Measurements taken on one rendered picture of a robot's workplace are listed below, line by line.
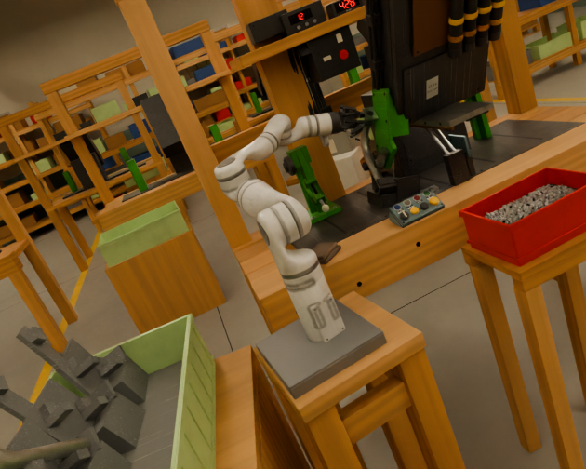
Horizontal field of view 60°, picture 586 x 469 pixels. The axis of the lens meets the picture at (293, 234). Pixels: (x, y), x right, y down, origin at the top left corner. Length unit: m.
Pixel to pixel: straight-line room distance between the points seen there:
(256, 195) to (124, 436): 0.62
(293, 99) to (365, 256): 0.76
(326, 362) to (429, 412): 0.29
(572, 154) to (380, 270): 0.73
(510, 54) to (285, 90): 1.00
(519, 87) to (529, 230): 1.18
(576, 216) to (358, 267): 0.59
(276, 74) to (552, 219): 1.11
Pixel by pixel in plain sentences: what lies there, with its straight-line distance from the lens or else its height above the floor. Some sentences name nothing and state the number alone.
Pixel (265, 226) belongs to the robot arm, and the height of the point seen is 1.19.
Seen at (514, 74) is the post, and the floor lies 1.05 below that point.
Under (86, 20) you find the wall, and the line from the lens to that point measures 11.76.
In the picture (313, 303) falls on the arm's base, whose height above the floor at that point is 0.98.
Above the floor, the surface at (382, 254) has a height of 0.86.
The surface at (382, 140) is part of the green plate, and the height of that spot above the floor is 1.11.
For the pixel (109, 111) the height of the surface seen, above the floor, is 1.67.
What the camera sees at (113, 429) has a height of 0.91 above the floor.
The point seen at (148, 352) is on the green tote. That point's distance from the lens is 1.49.
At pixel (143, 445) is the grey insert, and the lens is 1.26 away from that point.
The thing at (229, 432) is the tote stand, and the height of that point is 0.79.
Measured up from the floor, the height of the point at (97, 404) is 0.95.
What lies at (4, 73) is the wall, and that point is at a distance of 11.92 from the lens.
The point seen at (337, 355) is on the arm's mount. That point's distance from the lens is 1.13.
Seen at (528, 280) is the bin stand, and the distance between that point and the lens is 1.41.
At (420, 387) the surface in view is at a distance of 1.23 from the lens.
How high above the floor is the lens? 1.50
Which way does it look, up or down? 19 degrees down
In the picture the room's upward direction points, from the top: 22 degrees counter-clockwise
